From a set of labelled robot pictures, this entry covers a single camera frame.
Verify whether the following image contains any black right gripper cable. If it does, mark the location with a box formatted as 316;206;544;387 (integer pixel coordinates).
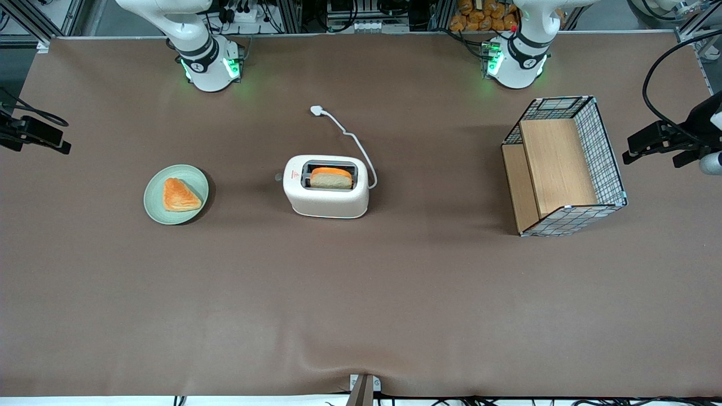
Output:
0;87;69;127

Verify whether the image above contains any brown table cover mat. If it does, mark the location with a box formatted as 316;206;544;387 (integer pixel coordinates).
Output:
0;33;722;399

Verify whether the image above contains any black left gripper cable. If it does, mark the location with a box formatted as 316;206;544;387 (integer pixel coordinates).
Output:
642;31;722;144

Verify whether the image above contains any black electronics unit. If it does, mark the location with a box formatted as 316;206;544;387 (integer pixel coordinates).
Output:
326;0;412;22

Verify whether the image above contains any toast slice with orange crust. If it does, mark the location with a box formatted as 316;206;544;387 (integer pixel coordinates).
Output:
310;167;354;190

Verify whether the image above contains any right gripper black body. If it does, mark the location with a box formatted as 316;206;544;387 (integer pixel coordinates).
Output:
0;107;26;152

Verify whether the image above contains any white toaster cable with plug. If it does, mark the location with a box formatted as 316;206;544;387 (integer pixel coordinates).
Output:
310;105;378;190

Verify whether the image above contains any wire basket with wooden shelves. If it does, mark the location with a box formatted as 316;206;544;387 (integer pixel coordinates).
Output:
501;96;628;237

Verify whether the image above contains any aluminium frame profile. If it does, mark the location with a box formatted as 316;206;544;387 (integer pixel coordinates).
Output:
0;0;85;52
674;0;722;61

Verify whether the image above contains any white power strip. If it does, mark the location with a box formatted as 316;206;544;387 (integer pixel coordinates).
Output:
330;21;411;33
217;3;272;24

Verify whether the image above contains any pale green plate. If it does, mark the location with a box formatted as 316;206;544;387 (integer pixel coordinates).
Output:
143;165;209;226

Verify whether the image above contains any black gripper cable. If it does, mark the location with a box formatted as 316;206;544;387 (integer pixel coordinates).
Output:
642;31;722;144
0;87;69;127

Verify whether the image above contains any triangular orange pastry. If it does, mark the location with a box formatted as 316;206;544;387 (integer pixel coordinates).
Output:
163;178;203;213

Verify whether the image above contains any grey metal camera bracket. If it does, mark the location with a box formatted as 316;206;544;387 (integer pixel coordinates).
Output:
346;374;382;406

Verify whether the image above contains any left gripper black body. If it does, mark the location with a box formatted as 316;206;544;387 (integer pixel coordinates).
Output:
674;90;722;168

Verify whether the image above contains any white toaster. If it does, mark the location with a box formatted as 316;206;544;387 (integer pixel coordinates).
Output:
283;155;370;219

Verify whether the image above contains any bag of orange breads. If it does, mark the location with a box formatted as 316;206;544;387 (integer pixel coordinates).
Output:
450;0;520;32

